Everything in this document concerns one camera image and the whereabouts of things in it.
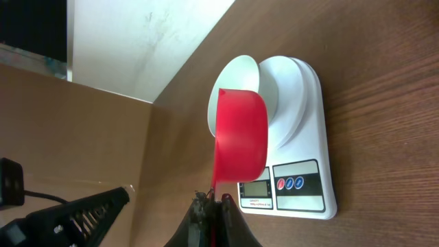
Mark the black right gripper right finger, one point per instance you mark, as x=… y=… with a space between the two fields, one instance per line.
x=231 y=229

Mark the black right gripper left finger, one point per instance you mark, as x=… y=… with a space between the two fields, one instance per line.
x=195 y=228

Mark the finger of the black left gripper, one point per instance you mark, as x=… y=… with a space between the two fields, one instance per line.
x=82 y=223

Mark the red measuring scoop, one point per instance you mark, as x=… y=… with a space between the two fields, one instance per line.
x=241 y=137

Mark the white digital kitchen scale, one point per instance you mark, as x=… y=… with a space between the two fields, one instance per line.
x=296 y=181

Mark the white round bowl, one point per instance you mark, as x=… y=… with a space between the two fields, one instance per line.
x=241 y=73

